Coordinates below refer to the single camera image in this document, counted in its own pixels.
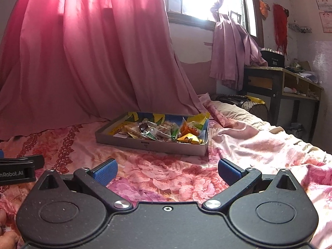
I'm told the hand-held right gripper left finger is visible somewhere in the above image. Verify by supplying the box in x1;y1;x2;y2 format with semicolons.
36;158;133;211

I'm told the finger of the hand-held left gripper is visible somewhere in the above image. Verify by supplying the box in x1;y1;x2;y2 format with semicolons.
0;155;44;170

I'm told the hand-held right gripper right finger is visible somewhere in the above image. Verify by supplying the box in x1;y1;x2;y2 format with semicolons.
202;159;299;210

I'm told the clear peanut brittle packet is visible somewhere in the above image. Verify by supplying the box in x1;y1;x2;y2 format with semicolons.
123;123;142;138

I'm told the yellow snack packet figure print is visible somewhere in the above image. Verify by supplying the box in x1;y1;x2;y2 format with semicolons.
176;132;204;145

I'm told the grey cardboard box printed inside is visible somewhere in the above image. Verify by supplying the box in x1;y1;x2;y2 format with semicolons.
95;111;210;156

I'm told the orange snack packet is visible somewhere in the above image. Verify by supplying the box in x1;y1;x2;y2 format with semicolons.
180;123;201;137

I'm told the white and green pouch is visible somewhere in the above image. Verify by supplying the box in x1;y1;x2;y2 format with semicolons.
141;131;169;141

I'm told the clear nut bar packet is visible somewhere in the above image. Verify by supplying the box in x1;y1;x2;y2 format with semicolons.
156;121;179;135

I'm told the person's left hand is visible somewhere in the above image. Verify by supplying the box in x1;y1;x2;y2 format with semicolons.
0;210;20;249

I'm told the black electric fan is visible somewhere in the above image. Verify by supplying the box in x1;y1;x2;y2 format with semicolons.
240;99;271;123

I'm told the black bag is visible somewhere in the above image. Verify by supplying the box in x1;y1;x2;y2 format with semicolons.
214;93;249;105

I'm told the yellow plastic piece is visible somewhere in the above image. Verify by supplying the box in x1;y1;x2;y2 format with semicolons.
245;96;265;105

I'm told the dark wooden desk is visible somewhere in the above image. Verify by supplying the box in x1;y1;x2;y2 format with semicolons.
244;66;325;140

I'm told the pink curtain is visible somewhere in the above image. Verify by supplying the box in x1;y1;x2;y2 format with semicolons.
0;0;208;140

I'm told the purple tied curtain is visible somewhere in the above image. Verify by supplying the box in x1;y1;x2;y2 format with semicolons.
210;0;267;91

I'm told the black box with white number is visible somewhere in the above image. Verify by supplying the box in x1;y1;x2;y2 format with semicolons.
260;48;286;68

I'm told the desk clutter pile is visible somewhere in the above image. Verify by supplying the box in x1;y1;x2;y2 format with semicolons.
287;58;320;82

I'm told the red hanging ornament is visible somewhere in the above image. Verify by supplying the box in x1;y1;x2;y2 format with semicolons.
272;3;289;55

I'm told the wire wall rack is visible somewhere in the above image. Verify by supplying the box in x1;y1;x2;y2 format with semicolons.
288;23;313;34

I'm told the orange wall ornament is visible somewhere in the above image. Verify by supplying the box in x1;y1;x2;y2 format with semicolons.
259;0;271;20

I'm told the small wall certificate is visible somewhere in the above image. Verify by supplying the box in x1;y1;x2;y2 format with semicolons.
319;12;332;33

